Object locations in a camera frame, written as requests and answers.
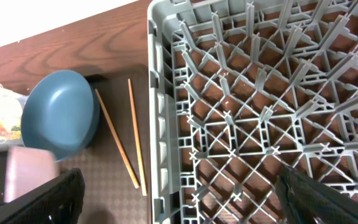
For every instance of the wooden chopstick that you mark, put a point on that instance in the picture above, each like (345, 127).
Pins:
(137, 141)
(118, 142)

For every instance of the wooden chopstick left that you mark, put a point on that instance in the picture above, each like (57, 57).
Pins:
(118, 142)

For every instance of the wooden chopstick right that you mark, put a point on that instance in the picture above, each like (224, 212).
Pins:
(137, 141)

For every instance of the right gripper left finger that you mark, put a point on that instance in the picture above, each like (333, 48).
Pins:
(60, 200)

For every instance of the grey dishwasher rack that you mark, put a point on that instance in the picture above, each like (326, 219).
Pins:
(239, 90)

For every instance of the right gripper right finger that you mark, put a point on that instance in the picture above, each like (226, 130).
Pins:
(304, 199)

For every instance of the white pink bowl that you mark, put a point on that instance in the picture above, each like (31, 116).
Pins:
(27, 168)

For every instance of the clear plastic bin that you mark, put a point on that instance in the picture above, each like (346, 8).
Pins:
(11, 109)

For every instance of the dark blue plate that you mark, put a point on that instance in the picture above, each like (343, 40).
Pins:
(61, 114)

